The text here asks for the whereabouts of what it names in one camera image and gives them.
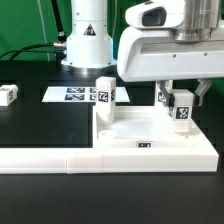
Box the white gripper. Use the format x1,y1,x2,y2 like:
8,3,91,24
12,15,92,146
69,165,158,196
117,26,224,108

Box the white square tabletop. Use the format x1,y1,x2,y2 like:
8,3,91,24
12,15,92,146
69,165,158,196
93,106,201,148

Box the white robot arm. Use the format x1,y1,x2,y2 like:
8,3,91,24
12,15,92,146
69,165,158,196
62,0,224,103

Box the white tag marker sheet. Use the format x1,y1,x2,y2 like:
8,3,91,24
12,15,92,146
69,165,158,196
41,86,131,103

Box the white L-shaped obstacle fence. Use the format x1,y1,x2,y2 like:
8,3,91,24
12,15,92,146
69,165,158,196
0,112,220,175

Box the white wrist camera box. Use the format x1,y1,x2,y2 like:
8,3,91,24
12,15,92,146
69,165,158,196
125,0,186,29

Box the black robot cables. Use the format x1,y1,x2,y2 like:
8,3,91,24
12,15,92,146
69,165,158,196
0,0,69,62

